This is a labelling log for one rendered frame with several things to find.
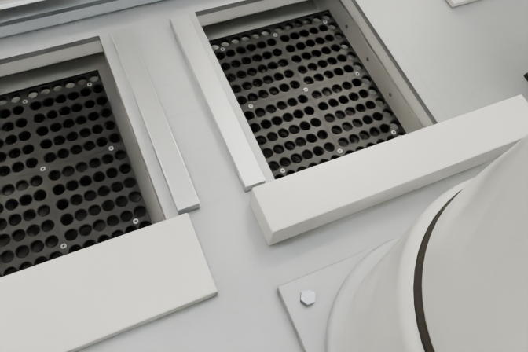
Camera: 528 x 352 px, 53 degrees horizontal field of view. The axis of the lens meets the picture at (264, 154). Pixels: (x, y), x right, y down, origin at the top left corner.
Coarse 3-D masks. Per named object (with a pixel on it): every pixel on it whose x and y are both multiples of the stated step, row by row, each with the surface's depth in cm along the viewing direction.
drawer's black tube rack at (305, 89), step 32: (288, 32) 70; (320, 32) 70; (224, 64) 67; (256, 64) 67; (288, 64) 67; (320, 64) 72; (352, 64) 68; (256, 96) 64; (288, 96) 65; (320, 96) 66; (352, 96) 70; (256, 128) 66; (288, 128) 62; (320, 128) 63; (352, 128) 63; (384, 128) 67; (288, 160) 61; (320, 160) 61
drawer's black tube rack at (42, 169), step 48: (48, 96) 61; (96, 96) 62; (0, 144) 62; (48, 144) 62; (96, 144) 59; (0, 192) 55; (48, 192) 56; (96, 192) 56; (0, 240) 56; (48, 240) 54; (96, 240) 54
